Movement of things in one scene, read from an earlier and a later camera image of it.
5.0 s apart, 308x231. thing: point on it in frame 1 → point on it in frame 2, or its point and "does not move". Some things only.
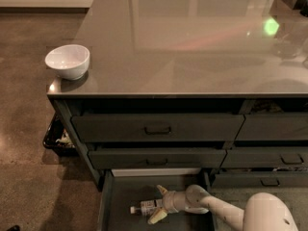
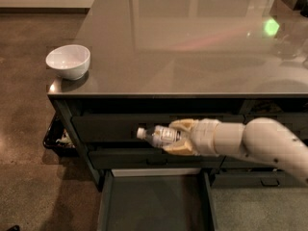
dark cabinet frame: (246, 141) does not move
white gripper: (168, 201) → (205, 136)
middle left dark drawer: (157, 158) does not move
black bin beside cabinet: (58, 140) does not move
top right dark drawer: (273, 126) does not move
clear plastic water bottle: (147, 208) → (159, 136)
